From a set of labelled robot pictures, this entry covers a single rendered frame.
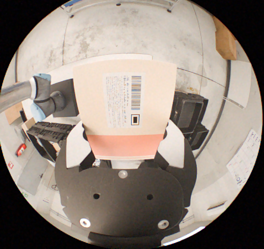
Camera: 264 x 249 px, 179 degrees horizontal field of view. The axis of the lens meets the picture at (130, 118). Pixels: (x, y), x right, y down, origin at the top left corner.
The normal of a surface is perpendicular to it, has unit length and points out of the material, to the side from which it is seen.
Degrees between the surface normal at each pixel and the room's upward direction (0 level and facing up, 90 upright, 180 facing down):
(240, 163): 90
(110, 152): 0
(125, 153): 0
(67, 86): 4
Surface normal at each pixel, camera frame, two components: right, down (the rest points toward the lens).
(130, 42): 0.04, 0.48
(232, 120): -1.00, 0.01
